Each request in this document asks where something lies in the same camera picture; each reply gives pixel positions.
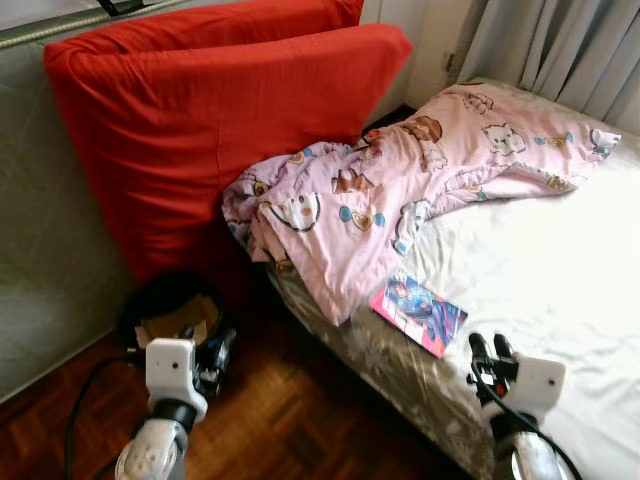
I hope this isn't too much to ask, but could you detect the colourful anime comic book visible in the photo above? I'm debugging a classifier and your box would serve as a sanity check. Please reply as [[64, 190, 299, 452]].
[[369, 268, 469, 359]]

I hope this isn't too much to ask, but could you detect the pink cartoon print blanket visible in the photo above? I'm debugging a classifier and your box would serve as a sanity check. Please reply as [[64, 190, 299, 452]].
[[222, 82, 623, 327]]

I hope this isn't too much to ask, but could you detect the brown cardboard piece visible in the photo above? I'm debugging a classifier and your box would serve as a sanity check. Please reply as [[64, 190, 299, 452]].
[[135, 295, 221, 349]]

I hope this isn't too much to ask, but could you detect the black round waste bin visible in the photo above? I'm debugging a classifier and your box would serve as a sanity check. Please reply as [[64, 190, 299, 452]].
[[115, 272, 239, 373]]

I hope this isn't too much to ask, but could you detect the bed with pale floral sheet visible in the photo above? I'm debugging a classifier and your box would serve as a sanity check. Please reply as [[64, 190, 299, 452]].
[[265, 78, 640, 480]]

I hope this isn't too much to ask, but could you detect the large red cushion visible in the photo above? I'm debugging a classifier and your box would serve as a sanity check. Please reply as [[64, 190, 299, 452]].
[[75, 0, 365, 53], [43, 24, 414, 288]]

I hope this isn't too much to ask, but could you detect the grey-green quilted mattress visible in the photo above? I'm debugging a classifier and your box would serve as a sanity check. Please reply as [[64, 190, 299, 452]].
[[0, 0, 191, 404]]

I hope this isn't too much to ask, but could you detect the grey pleated curtain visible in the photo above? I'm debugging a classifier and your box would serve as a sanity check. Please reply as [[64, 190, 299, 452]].
[[455, 0, 640, 136]]

